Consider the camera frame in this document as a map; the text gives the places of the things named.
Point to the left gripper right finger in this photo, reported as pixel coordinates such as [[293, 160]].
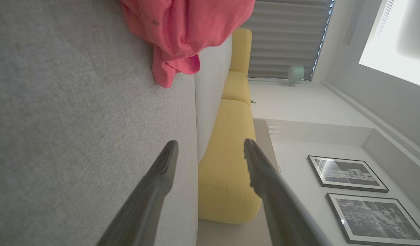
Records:
[[281, 215]]

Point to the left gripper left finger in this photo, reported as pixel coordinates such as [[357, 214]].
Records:
[[145, 212]]

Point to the red and white shorts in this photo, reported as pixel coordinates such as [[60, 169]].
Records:
[[182, 24]]

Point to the black framed monochrome picture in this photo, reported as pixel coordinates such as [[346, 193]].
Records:
[[346, 172], [377, 218]]

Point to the yellow sofa back cushion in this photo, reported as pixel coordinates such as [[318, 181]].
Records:
[[241, 48], [227, 153], [235, 87]]

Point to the grey fabric bed surface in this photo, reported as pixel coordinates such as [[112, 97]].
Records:
[[59, 102]]

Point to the mint green lamp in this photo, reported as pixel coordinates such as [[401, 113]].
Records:
[[296, 73]]

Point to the grey sofa seat cushion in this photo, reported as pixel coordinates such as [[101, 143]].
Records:
[[211, 85]]

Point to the bright white light panel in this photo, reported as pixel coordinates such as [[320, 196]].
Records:
[[394, 34]]

